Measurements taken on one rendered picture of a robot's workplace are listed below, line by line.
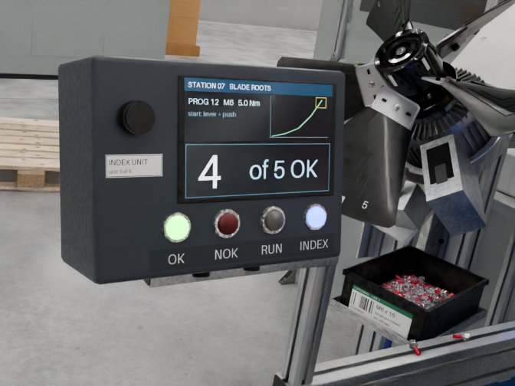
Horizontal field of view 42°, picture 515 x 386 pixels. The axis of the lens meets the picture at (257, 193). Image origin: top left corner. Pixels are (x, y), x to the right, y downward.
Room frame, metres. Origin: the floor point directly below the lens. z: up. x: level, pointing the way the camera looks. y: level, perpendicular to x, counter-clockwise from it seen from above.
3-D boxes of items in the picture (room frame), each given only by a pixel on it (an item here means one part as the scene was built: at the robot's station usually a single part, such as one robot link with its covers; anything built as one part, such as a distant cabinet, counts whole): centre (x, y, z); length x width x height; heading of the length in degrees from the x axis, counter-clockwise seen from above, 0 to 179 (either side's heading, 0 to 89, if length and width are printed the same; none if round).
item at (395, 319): (1.06, -0.30, 0.85); 0.22 x 0.17 x 0.07; 139
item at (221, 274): (0.66, 0.00, 1.04); 0.24 x 0.03 x 0.03; 123
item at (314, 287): (0.72, -0.09, 0.96); 0.03 x 0.03 x 0.20; 33
